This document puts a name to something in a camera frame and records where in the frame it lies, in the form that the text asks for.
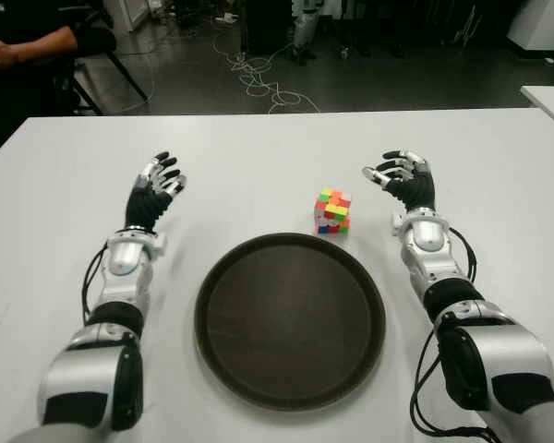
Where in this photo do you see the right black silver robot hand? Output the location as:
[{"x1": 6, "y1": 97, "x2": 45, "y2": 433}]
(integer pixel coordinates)
[{"x1": 361, "y1": 149, "x2": 438, "y2": 214}]

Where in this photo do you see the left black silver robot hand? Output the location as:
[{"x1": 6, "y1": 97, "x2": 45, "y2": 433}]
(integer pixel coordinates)
[{"x1": 125, "y1": 150, "x2": 188, "y2": 233}]

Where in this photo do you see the multicolour Rubik's cube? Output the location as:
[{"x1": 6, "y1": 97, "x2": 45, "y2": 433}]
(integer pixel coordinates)
[{"x1": 314, "y1": 186, "x2": 354, "y2": 236}]

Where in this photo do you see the person bare forearm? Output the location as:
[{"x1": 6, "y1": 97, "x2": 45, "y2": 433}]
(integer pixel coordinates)
[{"x1": 8, "y1": 26, "x2": 78, "y2": 65}]

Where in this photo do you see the dark brown round plate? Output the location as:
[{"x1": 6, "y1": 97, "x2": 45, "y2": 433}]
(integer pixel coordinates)
[{"x1": 194, "y1": 233, "x2": 387, "y2": 412}]

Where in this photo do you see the person torso in black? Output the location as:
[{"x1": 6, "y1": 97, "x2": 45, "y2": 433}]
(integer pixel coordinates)
[{"x1": 0, "y1": 0, "x2": 119, "y2": 156}]

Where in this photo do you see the white low cabinet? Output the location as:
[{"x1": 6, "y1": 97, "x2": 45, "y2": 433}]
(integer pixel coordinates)
[{"x1": 101, "y1": 0, "x2": 145, "y2": 33}]

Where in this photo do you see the black chair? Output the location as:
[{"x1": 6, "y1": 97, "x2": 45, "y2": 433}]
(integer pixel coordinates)
[{"x1": 50, "y1": 36, "x2": 150, "y2": 116}]

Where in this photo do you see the white side table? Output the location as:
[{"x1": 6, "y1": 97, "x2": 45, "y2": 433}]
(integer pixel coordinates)
[{"x1": 519, "y1": 84, "x2": 554, "y2": 139}]

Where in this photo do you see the white cabinet with black base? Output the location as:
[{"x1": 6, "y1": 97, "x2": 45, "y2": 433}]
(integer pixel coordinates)
[{"x1": 511, "y1": 0, "x2": 554, "y2": 53}]

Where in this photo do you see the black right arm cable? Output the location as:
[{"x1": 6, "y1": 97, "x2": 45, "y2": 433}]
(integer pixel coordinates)
[{"x1": 408, "y1": 224, "x2": 495, "y2": 443}]

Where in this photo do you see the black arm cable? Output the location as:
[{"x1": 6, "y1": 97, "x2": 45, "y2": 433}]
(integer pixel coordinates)
[
  {"x1": 80, "y1": 242, "x2": 110, "y2": 325},
  {"x1": 408, "y1": 224, "x2": 495, "y2": 443}
]

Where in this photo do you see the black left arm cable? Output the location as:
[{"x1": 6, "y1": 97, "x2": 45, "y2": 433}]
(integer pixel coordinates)
[{"x1": 80, "y1": 242, "x2": 110, "y2": 325}]

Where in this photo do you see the white floor cable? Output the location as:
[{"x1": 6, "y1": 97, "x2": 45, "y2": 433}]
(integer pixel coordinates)
[{"x1": 211, "y1": 27, "x2": 325, "y2": 114}]

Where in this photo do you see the leaning metal frame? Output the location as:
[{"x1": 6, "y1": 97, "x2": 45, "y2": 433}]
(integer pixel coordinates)
[{"x1": 451, "y1": 0, "x2": 485, "y2": 48}]

